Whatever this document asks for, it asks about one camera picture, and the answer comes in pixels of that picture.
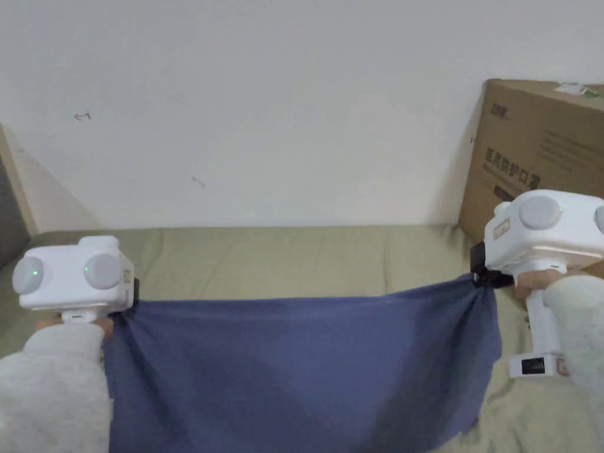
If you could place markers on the person's right hand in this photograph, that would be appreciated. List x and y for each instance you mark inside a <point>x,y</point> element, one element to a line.
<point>531,283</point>

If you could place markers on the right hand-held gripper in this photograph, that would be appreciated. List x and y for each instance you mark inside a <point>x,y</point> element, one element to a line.
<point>533,236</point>

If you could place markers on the person's left hand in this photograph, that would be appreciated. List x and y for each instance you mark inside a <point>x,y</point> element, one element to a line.
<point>106,328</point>

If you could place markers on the brown cardboard carton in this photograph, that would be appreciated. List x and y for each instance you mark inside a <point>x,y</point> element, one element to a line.
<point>533,141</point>

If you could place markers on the person's right forearm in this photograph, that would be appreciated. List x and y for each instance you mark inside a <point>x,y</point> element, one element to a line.
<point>583,321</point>

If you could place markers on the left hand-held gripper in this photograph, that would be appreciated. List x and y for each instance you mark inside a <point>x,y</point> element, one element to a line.
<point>71,283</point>

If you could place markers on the person's left forearm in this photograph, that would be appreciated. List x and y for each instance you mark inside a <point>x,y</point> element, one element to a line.
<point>52,391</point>

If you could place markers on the bed with beige sheet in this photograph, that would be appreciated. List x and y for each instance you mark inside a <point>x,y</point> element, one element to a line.
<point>292,259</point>

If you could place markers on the dark blue garment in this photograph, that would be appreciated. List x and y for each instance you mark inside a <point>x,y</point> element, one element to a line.
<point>292,373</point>

